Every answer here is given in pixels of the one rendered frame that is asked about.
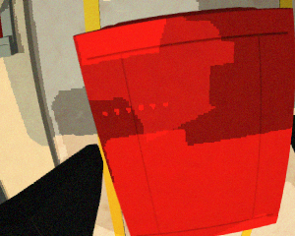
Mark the yellow rectangular outline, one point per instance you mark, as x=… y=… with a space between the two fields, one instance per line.
x=92 y=15

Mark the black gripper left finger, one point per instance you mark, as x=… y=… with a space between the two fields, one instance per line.
x=64 y=202

